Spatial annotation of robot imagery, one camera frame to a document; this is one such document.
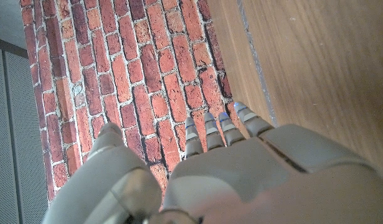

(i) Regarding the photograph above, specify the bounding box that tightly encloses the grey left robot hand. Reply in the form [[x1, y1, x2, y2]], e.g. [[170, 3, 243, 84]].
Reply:
[[41, 101, 383, 224]]

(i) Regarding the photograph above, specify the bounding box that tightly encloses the red brick print backdrop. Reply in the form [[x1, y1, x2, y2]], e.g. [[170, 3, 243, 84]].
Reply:
[[19, 0, 242, 203]]

